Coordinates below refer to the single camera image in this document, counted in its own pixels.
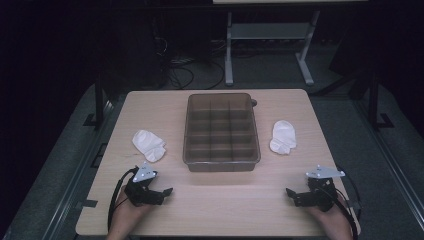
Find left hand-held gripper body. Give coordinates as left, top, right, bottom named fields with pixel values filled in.
left=124, top=162, right=165, bottom=207

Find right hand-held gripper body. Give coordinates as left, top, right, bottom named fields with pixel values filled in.
left=294, top=164, right=346, bottom=213

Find white ankle sock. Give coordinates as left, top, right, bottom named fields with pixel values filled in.
left=131, top=129, right=167, bottom=164
left=269, top=119, right=298, bottom=156

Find grey compartment tray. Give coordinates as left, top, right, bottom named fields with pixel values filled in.
left=182, top=92, right=262, bottom=173

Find person's right hand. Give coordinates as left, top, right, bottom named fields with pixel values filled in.
left=304, top=196, right=354, bottom=234

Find person's left hand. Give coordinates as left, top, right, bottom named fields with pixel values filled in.
left=108, top=185, right=157, bottom=234

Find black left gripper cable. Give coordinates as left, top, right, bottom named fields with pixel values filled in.
left=107, top=167, right=138, bottom=231

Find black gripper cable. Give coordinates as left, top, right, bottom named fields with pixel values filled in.
left=328, top=165, right=363, bottom=240
left=107, top=167, right=138, bottom=231

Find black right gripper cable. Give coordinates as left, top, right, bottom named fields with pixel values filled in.
left=328, top=165, right=363, bottom=240

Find grey metal rail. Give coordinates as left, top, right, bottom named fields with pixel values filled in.
left=352, top=99, right=424, bottom=221
left=42, top=99, right=115, bottom=240

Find black upright post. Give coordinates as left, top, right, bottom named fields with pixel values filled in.
left=367, top=71, right=395, bottom=132
left=83, top=75, right=106, bottom=130

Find black floor cables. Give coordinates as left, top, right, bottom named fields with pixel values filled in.
left=153, top=36, right=226, bottom=91

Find white metal table frame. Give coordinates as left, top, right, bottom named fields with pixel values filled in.
left=224, top=9, right=322, bottom=87

